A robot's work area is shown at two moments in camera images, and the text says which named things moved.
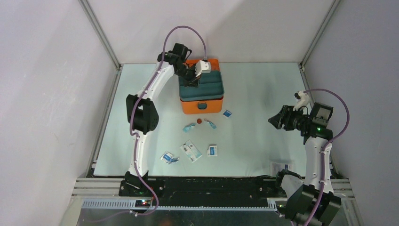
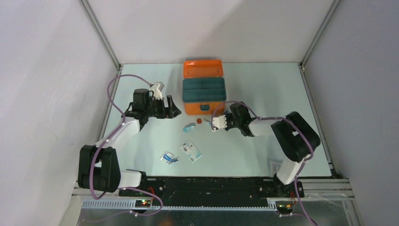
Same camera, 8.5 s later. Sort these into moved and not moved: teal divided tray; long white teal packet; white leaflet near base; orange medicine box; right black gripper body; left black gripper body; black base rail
Moved: right black gripper body; teal divided tray; left black gripper body
Not moved: white leaflet near base; orange medicine box; black base rail; long white teal packet
